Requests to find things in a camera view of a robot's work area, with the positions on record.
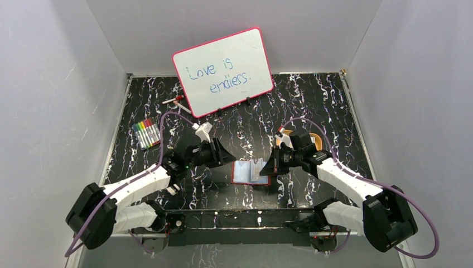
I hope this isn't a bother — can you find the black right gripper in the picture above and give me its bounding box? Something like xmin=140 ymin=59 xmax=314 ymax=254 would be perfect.
xmin=259 ymin=145 xmax=302 ymax=175

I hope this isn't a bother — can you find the red card holder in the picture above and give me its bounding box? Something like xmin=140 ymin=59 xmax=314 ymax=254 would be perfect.
xmin=231 ymin=160 xmax=271 ymax=186

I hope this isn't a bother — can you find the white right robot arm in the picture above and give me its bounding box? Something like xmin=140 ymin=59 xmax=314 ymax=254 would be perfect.
xmin=259 ymin=132 xmax=418 ymax=252

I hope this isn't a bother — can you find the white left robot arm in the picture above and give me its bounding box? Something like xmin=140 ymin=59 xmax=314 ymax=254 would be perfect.
xmin=66 ymin=138 xmax=236 ymax=256

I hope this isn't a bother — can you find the orange oval tray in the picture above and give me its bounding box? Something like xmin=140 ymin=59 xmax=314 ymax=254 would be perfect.
xmin=274 ymin=129 xmax=323 ymax=152

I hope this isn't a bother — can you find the white marker pen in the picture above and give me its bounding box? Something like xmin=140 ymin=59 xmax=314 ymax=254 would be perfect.
xmin=173 ymin=100 xmax=192 ymax=114

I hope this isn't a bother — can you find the red capped marker pen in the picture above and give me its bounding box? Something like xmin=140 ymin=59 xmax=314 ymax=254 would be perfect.
xmin=162 ymin=95 xmax=184 ymax=104

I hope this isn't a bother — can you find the pack of coloured markers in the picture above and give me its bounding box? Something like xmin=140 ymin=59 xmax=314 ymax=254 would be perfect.
xmin=132 ymin=118 xmax=161 ymax=150

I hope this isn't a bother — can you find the pink framed whiteboard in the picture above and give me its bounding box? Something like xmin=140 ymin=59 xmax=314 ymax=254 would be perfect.
xmin=172 ymin=27 xmax=274 ymax=118

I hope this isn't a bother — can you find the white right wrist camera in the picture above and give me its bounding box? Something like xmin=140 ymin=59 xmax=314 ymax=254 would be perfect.
xmin=274 ymin=126 xmax=293 ymax=149

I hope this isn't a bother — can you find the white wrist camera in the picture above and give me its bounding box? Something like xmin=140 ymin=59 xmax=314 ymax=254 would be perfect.
xmin=274 ymin=126 xmax=293 ymax=149
xmin=192 ymin=122 xmax=213 ymax=142

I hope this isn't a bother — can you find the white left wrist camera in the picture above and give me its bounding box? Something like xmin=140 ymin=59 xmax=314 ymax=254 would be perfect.
xmin=192 ymin=122 xmax=213 ymax=142

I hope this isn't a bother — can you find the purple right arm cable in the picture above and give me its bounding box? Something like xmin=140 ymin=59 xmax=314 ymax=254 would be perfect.
xmin=278 ymin=117 xmax=441 ymax=260

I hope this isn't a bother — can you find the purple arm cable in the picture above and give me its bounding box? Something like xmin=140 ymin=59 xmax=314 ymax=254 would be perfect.
xmin=278 ymin=117 xmax=441 ymax=260
xmin=65 ymin=111 xmax=196 ymax=258

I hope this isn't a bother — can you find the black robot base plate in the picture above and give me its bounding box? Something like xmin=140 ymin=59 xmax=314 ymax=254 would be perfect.
xmin=132 ymin=208 xmax=347 ymax=251

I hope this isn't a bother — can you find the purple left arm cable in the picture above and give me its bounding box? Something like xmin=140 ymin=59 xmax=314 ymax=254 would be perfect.
xmin=65 ymin=111 xmax=196 ymax=258

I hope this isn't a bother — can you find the aluminium frame rail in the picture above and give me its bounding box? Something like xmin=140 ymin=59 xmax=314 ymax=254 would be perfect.
xmin=66 ymin=209 xmax=416 ymax=268

